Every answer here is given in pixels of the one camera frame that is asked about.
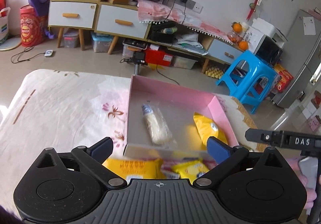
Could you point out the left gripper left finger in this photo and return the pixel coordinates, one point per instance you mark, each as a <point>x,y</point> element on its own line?
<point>91,159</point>

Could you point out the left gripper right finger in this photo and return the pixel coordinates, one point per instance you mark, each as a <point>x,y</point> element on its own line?
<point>230,160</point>

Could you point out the yellow snack bag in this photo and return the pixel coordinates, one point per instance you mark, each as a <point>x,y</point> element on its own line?
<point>207,128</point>

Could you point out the orange yellow snack pack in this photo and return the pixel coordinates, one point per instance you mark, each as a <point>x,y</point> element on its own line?
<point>135,169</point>

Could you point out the yellow snack pack blue label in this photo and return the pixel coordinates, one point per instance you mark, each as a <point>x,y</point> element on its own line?
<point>190,170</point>

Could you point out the floral bed sheet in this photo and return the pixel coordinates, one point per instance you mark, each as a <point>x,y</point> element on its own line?
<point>54,112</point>

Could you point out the clear wrapped cream snack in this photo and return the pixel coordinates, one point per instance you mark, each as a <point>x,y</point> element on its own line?
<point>157,127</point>

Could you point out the pink cardboard box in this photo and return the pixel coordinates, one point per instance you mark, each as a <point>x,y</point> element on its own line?
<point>177,105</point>

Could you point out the blue plastic stool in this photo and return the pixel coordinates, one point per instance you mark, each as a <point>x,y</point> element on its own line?
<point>243,88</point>

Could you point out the silver refrigerator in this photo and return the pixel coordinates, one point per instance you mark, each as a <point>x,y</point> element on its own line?
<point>300,57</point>

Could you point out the black microwave oven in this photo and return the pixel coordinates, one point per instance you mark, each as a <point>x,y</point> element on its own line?
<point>268,51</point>

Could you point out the orange fruit lower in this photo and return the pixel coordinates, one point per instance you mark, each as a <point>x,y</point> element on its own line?
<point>243,45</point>

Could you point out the orange fruit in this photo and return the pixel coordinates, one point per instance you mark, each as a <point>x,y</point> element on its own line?
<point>243,45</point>
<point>237,27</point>

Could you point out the clear storage bin blue lid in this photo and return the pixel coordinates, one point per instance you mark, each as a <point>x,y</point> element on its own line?
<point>101,42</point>

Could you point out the red box under cabinet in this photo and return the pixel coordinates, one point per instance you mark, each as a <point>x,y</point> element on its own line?
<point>158,57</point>

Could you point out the low wooden tv cabinet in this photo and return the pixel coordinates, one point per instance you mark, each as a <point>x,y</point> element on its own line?
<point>190,41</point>

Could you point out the red cartoon barrel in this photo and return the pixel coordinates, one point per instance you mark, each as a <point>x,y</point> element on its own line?
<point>32,26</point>

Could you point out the pink floral cloth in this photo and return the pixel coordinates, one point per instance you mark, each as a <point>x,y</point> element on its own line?
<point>152,12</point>

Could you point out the wooden drawer cabinet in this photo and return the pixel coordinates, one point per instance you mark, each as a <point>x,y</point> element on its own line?
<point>100,16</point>

